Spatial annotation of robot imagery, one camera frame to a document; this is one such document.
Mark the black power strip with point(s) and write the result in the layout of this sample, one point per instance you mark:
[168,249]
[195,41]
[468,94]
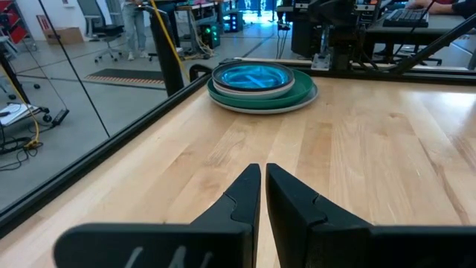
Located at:
[60,117]

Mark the teal transparent plastic plate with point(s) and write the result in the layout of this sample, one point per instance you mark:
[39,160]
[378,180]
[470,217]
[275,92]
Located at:
[253,76]

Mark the person's forearm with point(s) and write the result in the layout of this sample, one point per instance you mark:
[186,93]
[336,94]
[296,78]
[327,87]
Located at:
[439,6]

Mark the person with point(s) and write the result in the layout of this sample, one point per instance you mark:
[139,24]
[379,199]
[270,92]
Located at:
[134,26]

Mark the black office chair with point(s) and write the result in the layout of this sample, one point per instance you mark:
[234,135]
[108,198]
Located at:
[108,30]

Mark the red cabinet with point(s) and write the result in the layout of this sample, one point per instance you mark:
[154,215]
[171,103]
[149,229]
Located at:
[16,33]

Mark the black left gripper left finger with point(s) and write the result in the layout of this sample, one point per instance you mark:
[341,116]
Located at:
[160,247]

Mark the computer with green lights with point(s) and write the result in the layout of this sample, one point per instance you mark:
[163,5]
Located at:
[210,35]

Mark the black metal beam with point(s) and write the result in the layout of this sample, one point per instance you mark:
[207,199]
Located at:
[435,41]

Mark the white box on wheels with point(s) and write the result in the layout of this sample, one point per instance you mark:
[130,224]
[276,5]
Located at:
[18,111]

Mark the thick black pole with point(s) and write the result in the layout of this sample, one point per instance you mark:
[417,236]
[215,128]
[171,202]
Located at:
[167,63]

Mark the black desk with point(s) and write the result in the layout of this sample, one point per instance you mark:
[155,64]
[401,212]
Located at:
[446,31]

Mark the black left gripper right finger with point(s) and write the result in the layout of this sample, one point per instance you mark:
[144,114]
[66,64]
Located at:
[334,247]

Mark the cardboard box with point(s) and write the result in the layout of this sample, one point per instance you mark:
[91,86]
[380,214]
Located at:
[65,36]

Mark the large green plastic plate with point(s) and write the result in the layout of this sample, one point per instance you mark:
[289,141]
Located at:
[301,87]

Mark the computer with blue lights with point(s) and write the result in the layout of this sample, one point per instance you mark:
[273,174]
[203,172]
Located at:
[233,22]

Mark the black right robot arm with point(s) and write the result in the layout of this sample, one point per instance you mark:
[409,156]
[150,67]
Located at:
[342,37]

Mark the pale pink plate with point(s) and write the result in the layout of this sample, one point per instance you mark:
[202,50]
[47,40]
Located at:
[215,77]

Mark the black hazard-striped floor mat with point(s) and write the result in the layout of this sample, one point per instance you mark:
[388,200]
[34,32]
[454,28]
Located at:
[122,74]

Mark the black computer tower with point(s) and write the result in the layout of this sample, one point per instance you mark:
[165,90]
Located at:
[303,37]

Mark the black keyboard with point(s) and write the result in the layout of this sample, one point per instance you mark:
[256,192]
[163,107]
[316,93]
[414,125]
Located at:
[405,18]

